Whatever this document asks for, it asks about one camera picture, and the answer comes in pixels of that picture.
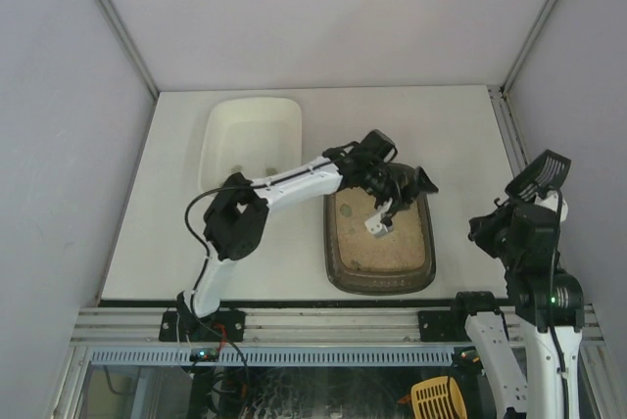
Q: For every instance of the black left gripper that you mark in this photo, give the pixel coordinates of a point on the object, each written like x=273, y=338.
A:
x=405, y=184

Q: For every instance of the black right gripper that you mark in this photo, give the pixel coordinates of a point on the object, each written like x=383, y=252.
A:
x=534, y=178

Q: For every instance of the brown litter box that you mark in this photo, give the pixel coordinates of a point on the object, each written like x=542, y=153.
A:
x=402, y=262

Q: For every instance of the black litter scoop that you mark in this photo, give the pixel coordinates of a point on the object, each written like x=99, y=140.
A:
x=546, y=173

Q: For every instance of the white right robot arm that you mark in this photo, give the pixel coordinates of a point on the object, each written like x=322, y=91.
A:
x=548, y=302

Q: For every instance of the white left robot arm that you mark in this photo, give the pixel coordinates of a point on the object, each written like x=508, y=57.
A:
x=235, y=220

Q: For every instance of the yellow slotted scoop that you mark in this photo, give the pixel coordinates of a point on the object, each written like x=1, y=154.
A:
x=438, y=397

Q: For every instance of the white plastic tub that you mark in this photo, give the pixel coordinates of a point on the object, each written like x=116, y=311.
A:
x=257, y=136

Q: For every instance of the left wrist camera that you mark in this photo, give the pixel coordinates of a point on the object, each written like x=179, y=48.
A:
x=377, y=226

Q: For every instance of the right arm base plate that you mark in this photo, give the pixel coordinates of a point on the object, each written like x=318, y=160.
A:
x=447, y=326

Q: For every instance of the grey slotted cable duct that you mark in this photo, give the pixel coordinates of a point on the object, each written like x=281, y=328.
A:
x=272, y=357

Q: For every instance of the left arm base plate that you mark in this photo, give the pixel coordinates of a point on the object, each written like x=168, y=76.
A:
x=224, y=325

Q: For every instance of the aluminium frame rail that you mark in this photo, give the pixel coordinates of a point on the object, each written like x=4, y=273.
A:
x=262, y=327

